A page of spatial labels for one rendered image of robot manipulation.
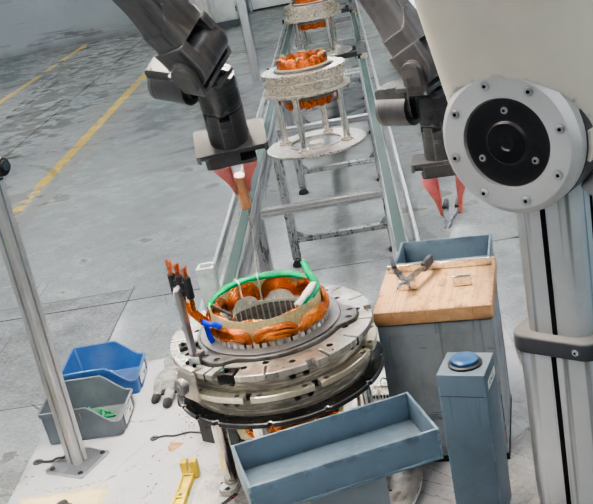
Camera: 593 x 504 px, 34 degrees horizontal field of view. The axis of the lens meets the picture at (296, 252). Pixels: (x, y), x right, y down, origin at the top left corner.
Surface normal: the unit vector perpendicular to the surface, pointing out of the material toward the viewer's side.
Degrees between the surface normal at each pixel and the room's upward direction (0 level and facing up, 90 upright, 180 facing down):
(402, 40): 96
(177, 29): 82
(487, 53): 109
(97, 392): 88
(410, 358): 90
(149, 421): 0
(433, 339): 90
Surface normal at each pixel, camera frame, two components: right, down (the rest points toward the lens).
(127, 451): -0.18, -0.92
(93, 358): -0.02, 0.30
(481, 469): -0.36, 0.39
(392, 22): -0.65, 0.32
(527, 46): -0.52, 0.66
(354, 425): 0.25, 0.29
